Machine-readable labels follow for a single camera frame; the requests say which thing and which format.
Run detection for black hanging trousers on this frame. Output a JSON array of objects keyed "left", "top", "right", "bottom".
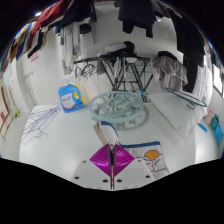
[{"left": 117, "top": 0, "right": 136, "bottom": 34}]

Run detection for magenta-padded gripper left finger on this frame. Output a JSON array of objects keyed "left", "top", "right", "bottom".
[{"left": 70, "top": 143, "right": 113, "bottom": 191}]

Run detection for pile of wire hangers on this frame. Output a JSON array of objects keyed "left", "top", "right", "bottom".
[{"left": 20, "top": 104, "right": 63, "bottom": 145}]

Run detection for white pillow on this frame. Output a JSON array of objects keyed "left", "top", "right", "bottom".
[{"left": 146, "top": 91, "right": 208, "bottom": 138}]

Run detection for round teal peg hanger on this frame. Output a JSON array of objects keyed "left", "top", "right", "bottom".
[{"left": 88, "top": 90, "right": 148, "bottom": 129}]

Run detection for yellow detergent bottle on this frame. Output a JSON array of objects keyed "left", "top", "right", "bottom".
[{"left": 73, "top": 83, "right": 86, "bottom": 104}]

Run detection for cartoon print towel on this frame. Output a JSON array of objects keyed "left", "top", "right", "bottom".
[{"left": 93, "top": 121, "right": 170, "bottom": 181}]

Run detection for dark grey hanging garment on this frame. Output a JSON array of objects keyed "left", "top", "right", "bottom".
[{"left": 131, "top": 0, "right": 157, "bottom": 38}]

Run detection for black folding drying rack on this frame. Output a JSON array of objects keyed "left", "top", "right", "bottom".
[{"left": 73, "top": 54, "right": 154, "bottom": 101}]

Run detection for pink bucket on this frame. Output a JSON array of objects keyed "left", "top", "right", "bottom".
[{"left": 203, "top": 108, "right": 216, "bottom": 126}]

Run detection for row of colourful hanging clothes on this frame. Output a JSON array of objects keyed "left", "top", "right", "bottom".
[{"left": 8, "top": 19, "right": 51, "bottom": 64}]

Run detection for blue plastic basket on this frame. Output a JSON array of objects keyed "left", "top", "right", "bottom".
[{"left": 213, "top": 123, "right": 224, "bottom": 147}]

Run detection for blue detergent bottle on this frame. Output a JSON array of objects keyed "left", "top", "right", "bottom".
[{"left": 57, "top": 83, "right": 85, "bottom": 114}]

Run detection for teal clothes hanger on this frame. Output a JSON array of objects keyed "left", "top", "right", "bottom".
[{"left": 164, "top": 86, "right": 208, "bottom": 110}]

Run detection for black hanging clothes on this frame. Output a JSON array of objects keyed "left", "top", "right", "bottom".
[{"left": 175, "top": 19, "right": 206, "bottom": 94}]

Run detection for teal plastic basket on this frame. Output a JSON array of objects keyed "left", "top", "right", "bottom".
[{"left": 210, "top": 114, "right": 220, "bottom": 132}]

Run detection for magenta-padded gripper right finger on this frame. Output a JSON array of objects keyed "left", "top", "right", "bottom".
[{"left": 113, "top": 143, "right": 157, "bottom": 191}]

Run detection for grey shirt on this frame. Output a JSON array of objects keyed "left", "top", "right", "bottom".
[{"left": 151, "top": 51, "right": 189, "bottom": 92}]

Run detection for red hanging jersey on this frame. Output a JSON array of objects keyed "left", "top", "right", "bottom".
[{"left": 31, "top": 0, "right": 68, "bottom": 34}]

